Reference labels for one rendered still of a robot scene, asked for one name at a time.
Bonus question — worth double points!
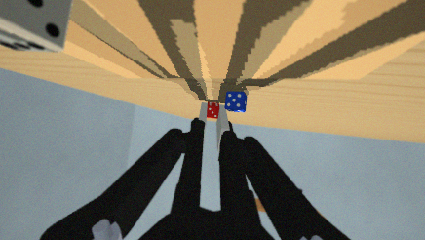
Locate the blue die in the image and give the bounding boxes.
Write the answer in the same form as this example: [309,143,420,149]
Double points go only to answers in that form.
[224,92,247,112]

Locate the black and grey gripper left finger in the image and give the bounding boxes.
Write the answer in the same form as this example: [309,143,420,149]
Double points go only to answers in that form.
[40,102,208,240]

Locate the grey die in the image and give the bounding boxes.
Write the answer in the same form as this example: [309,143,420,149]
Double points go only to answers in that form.
[0,0,73,53]

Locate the red die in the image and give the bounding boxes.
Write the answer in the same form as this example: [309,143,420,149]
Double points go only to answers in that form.
[207,102,219,119]

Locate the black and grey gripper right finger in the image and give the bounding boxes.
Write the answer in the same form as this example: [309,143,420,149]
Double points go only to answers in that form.
[216,104,351,240]

